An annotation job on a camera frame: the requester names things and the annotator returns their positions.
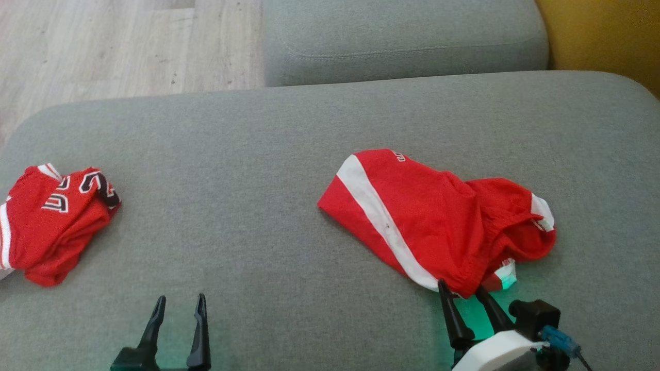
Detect small grey sofa cushion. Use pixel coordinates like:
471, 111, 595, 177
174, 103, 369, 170
263, 0, 550, 87

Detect large grey sofa seat cushion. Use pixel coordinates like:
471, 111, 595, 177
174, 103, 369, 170
0, 71, 660, 371

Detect red shorts with white stripe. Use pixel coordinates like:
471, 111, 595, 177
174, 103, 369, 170
317, 148, 557, 299

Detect mustard yellow upholstered panel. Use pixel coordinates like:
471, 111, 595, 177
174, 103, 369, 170
534, 0, 660, 99

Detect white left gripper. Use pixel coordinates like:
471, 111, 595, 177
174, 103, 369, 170
137, 293, 212, 371

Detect red jersey with black numbers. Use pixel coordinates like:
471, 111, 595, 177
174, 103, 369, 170
0, 163, 122, 288

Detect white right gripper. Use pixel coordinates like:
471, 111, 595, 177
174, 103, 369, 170
438, 279, 550, 371

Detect blue camera cable plug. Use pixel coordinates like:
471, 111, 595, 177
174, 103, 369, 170
540, 326, 592, 371

